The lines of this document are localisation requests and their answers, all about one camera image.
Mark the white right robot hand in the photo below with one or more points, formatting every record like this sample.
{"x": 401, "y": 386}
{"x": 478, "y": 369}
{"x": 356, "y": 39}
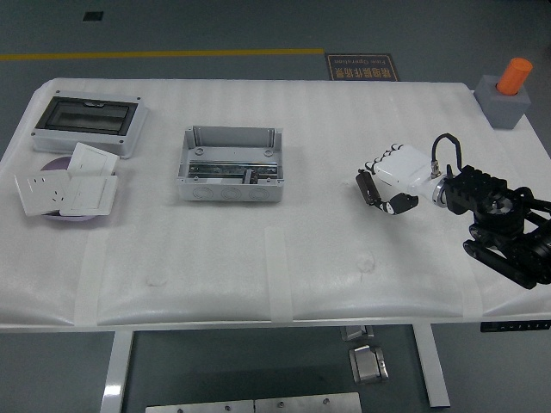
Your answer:
{"x": 409, "y": 170}

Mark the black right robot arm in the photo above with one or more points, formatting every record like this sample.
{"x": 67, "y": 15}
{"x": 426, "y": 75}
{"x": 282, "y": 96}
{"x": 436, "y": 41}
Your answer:
{"x": 486, "y": 193}

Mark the open grey junction box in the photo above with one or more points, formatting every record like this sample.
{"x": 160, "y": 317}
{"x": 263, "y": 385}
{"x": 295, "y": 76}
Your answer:
{"x": 228, "y": 193}

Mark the grey block holder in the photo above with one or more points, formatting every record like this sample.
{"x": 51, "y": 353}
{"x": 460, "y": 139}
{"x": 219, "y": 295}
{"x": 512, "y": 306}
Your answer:
{"x": 503, "y": 109}

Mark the black floor sign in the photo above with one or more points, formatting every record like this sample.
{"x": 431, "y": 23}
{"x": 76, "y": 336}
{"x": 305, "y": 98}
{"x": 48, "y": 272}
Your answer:
{"x": 361, "y": 66}

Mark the white foam table mat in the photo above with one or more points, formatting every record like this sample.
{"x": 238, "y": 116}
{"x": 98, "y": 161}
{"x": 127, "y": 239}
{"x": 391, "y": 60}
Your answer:
{"x": 344, "y": 266}

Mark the orange cylinder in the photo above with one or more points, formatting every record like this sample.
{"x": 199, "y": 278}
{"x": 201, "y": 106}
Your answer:
{"x": 514, "y": 75}

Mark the small silver metal block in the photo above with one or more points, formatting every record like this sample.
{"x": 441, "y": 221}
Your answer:
{"x": 355, "y": 333}

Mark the black table control panel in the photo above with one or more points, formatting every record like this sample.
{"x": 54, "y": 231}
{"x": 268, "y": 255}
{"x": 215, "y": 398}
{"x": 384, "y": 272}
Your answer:
{"x": 512, "y": 326}

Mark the large silver metal block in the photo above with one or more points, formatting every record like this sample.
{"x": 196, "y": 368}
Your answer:
{"x": 368, "y": 365}

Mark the white table leg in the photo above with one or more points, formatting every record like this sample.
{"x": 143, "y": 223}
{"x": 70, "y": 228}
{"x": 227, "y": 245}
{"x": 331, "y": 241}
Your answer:
{"x": 432, "y": 370}
{"x": 116, "y": 374}

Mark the grey metal plate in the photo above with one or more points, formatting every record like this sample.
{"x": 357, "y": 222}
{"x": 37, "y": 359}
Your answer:
{"x": 307, "y": 403}
{"x": 198, "y": 407}

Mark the yellow floor line tape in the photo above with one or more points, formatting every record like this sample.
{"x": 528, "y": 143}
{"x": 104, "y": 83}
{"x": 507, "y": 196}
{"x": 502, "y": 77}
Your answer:
{"x": 172, "y": 54}

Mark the purple round plate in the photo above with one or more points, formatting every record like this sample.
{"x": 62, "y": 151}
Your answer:
{"x": 58, "y": 165}

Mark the metal mounting rail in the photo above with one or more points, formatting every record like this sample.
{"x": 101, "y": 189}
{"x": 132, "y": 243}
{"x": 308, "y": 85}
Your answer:
{"x": 215, "y": 168}

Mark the white wall switch panel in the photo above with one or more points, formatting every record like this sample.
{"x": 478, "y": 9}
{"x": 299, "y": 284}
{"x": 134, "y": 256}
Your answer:
{"x": 88, "y": 195}
{"x": 92, "y": 159}

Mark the grey enclosure with dark cover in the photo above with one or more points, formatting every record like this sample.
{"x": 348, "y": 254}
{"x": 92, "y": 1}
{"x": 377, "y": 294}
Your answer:
{"x": 86, "y": 114}

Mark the white wall socket panel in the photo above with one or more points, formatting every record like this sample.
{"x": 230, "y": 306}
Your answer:
{"x": 43, "y": 193}

